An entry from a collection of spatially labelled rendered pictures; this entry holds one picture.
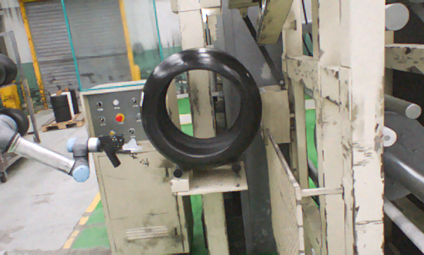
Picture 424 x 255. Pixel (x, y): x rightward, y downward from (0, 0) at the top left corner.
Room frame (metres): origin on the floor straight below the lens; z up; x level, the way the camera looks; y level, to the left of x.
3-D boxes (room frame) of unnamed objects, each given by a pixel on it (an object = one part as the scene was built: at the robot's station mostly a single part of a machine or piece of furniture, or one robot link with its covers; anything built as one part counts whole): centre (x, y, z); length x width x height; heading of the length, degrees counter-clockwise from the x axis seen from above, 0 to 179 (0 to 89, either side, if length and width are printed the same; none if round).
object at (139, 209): (2.42, 0.50, 0.63); 0.56 x 0.41 x 1.27; 87
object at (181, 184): (1.78, 0.16, 0.84); 0.36 x 0.09 x 0.06; 177
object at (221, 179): (1.77, 0.02, 0.80); 0.37 x 0.36 x 0.02; 87
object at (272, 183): (1.52, -0.29, 0.65); 0.90 x 0.02 x 0.70; 177
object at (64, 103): (7.96, 3.16, 0.38); 1.20 x 0.80 x 0.76; 8
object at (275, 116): (1.96, -0.37, 1.05); 0.20 x 0.15 x 0.30; 177
